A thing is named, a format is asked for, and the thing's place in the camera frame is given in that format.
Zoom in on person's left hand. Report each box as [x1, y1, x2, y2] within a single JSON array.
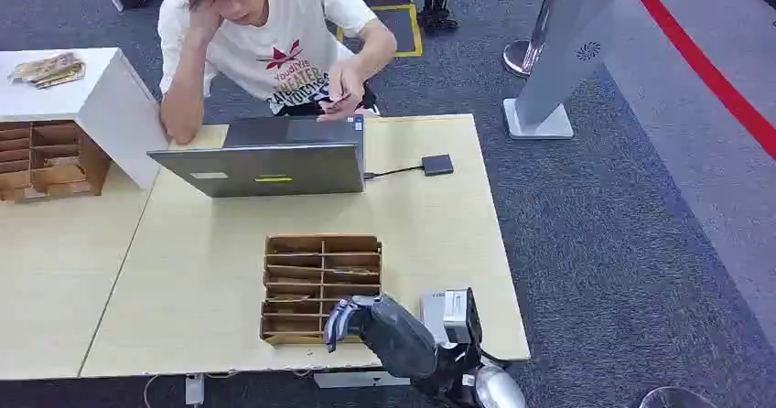
[[318, 58, 368, 122]]

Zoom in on black robot legs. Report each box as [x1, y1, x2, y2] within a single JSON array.
[[416, 0, 460, 36]]

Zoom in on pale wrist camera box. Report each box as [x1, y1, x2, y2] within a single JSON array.
[[419, 288, 484, 347]]

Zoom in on chrome stanchion post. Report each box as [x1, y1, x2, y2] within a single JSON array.
[[502, 0, 571, 80]]

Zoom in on grey laptop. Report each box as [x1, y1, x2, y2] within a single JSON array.
[[146, 113, 366, 199]]

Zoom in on clear round object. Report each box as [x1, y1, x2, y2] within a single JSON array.
[[638, 386, 719, 408]]

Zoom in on grey metal desk bracket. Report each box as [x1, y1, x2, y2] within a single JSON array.
[[314, 370, 412, 390]]

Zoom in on white power adapter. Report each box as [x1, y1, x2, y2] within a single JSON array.
[[184, 373, 206, 408]]

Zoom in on person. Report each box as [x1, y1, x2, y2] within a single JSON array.
[[156, 0, 398, 146]]

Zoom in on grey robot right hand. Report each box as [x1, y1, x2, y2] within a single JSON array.
[[324, 295, 439, 381]]

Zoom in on grey kiosk stand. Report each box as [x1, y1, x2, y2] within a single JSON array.
[[502, 0, 618, 140]]

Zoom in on black adapter cable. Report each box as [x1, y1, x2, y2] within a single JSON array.
[[363, 165, 425, 181]]

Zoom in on white cable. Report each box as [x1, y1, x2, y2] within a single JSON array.
[[143, 373, 164, 408]]

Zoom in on wooden card box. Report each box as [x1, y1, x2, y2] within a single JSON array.
[[0, 120, 113, 205], [260, 234, 383, 347]]

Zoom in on yellow floor tape frame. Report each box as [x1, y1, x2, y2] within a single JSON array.
[[336, 4, 424, 59]]

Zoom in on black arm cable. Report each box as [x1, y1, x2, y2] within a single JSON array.
[[479, 349, 513, 370]]

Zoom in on person's right hand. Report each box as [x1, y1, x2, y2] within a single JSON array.
[[181, 0, 224, 39]]

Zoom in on black adapter hub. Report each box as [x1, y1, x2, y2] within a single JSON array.
[[421, 154, 455, 177]]

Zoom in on white cabinet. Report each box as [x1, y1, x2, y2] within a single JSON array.
[[0, 48, 169, 191]]

